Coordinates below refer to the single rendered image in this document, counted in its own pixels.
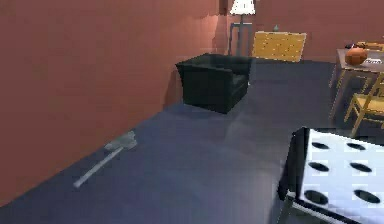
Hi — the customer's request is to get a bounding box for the orange ball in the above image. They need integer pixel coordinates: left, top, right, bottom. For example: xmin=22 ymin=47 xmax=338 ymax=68
xmin=344 ymin=47 xmax=369 ymax=66

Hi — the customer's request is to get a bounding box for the yellow wooden chair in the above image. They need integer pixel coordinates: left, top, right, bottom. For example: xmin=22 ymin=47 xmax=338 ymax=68
xmin=343 ymin=71 xmax=384 ymax=137

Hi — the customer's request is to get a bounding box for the brown wooden table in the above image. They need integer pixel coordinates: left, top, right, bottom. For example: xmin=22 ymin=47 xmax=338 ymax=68
xmin=328 ymin=41 xmax=384 ymax=120

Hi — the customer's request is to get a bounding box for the grey metal side table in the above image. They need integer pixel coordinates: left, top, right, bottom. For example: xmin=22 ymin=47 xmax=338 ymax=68
xmin=227 ymin=22 xmax=254 ymax=58

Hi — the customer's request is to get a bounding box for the white seat with black dimples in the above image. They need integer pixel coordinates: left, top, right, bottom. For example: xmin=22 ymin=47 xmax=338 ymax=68
xmin=277 ymin=126 xmax=384 ymax=224

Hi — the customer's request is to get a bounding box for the yellow chest of drawers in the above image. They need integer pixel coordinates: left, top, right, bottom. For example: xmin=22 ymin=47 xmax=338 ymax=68
xmin=251 ymin=30 xmax=308 ymax=63

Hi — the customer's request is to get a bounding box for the grey long-handled tool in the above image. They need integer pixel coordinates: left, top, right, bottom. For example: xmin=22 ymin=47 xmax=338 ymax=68
xmin=73 ymin=130 xmax=138 ymax=189

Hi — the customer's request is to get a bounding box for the white plate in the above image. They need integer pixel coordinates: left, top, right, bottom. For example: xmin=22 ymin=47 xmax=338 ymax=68
xmin=364 ymin=57 xmax=384 ymax=66

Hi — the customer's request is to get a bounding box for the black armchair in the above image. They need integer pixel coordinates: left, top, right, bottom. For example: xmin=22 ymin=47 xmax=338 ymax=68
xmin=175 ymin=53 xmax=254 ymax=115

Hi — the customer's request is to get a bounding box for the white shade floor lamp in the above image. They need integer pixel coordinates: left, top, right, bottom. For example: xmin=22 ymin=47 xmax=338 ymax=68
xmin=229 ymin=0 xmax=257 ymax=56

